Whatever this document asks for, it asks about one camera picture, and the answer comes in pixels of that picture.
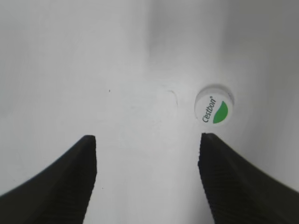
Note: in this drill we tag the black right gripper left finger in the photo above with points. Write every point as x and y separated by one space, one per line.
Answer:
60 194

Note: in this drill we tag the white cestbon bottle cap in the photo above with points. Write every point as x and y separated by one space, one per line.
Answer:
214 105

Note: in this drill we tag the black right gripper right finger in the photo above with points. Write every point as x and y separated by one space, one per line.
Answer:
238 192

